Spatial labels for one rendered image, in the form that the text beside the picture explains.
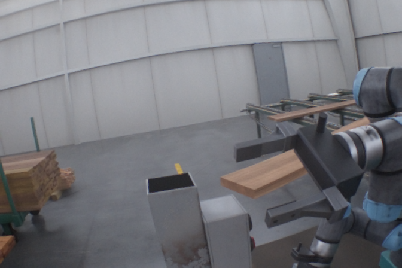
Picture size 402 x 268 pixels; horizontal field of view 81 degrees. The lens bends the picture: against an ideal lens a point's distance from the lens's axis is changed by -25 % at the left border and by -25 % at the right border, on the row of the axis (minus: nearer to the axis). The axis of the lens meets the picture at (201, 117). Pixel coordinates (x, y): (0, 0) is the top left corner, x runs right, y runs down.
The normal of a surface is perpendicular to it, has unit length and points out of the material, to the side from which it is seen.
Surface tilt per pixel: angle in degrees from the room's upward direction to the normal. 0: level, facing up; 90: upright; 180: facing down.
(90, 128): 92
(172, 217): 90
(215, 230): 90
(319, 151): 25
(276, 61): 90
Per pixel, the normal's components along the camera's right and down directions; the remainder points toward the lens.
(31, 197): 0.18, 0.11
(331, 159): -0.05, -0.84
